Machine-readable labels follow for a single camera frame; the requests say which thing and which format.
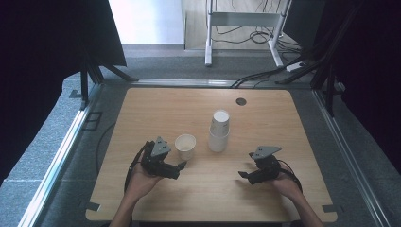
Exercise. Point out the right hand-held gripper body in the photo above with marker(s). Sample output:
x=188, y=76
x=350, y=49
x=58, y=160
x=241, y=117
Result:
x=268, y=167

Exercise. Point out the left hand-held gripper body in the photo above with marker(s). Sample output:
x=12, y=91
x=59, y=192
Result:
x=154, y=162

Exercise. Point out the person's left hand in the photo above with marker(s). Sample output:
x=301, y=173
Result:
x=142, y=184

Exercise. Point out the person's right hand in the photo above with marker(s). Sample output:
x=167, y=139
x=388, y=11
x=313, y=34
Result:
x=287, y=186

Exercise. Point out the dark round table grommet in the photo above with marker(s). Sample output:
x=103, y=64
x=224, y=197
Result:
x=241, y=101

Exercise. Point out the black metal stand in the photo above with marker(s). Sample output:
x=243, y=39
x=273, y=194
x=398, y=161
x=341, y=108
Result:
x=330, y=91
x=83, y=88

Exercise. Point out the white power strip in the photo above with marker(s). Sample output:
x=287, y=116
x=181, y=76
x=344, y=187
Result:
x=295, y=66

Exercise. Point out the black curtain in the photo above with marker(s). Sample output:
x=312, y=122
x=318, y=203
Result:
x=372, y=78
x=38, y=63

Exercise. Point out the aluminium floor rail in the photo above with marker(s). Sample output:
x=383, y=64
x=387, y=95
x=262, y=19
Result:
x=183, y=82
x=350, y=157
x=53, y=167

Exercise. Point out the white metal desk frame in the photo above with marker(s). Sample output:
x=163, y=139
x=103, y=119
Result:
x=242, y=19

